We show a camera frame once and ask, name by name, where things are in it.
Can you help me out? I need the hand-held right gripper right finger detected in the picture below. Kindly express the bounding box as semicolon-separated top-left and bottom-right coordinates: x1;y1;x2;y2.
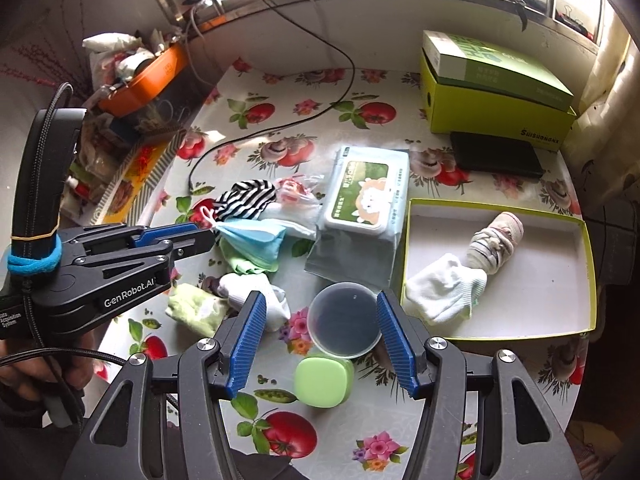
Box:
375;289;583;480

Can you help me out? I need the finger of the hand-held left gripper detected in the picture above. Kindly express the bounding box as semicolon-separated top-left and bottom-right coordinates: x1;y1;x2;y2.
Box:
62;232;217;283
59;221;200;253

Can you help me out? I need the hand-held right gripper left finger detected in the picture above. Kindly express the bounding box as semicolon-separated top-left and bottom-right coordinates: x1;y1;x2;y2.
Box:
60;290;268;480

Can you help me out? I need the light green cloth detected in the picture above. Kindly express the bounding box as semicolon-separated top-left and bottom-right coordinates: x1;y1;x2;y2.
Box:
219;240;273;277

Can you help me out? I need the white sock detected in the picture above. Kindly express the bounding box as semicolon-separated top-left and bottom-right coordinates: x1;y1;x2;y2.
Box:
217;272;292;333

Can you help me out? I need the green towel with white figure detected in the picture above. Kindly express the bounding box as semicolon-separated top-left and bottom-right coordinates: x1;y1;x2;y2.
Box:
166;282;231;337

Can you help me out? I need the blue face mask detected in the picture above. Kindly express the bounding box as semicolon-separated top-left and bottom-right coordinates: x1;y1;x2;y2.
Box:
200;205;288;273

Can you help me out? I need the black and white striped cloth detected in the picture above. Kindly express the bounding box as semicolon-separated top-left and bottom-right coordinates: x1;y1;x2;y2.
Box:
212;177;278;223

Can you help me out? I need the clear plastic packet red print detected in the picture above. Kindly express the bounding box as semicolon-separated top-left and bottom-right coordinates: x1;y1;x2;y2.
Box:
272;174;326;216

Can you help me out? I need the yellow-green cardboard tray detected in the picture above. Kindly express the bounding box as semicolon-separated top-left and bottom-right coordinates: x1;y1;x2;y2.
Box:
400;198;597;342

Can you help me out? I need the person's left hand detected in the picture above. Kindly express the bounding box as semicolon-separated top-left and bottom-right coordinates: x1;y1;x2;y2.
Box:
0;332;97;413

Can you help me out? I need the clear plastic round cup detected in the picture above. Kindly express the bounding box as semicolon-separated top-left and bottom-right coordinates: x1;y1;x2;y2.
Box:
307;282;386;359

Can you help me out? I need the patterned cardboard box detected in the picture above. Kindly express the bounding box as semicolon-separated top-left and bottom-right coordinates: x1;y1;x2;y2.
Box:
95;137;177;226

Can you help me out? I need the grey-white sock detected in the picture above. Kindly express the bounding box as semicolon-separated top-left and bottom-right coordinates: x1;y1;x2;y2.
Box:
404;253;488;324

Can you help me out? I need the small green case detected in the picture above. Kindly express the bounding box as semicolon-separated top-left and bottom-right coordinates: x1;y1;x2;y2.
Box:
294;353;355;409

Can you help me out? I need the floral tablecloth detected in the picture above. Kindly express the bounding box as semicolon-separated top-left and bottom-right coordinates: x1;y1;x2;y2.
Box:
95;57;588;480

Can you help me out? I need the rolled red-striped sock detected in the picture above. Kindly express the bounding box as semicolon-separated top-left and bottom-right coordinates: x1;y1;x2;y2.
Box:
466;211;525;275

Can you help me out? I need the orange plastic basin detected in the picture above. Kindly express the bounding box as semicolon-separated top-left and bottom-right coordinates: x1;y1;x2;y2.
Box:
97;42;191;118

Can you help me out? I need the wet wipes pack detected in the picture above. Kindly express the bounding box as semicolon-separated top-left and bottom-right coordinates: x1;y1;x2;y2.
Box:
305;145;411;286

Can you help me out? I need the white plastic bag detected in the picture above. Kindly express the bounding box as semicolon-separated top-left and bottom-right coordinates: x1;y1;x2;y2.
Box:
82;32;143;53

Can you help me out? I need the black phone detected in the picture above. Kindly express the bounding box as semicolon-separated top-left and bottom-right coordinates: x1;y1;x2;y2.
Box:
450;131;545;181

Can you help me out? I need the yellow-green shoe box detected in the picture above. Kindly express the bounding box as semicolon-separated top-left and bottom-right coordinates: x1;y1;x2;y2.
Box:
419;52;578;153

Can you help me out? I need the white and green flat box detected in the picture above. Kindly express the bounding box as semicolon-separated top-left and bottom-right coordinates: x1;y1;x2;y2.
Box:
421;30;575;110

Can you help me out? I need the patterned curtain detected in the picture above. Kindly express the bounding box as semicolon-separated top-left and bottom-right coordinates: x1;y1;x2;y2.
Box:
575;0;640;311

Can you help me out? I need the black binder clip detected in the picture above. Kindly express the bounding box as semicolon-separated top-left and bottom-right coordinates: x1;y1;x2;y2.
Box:
554;4;585;27

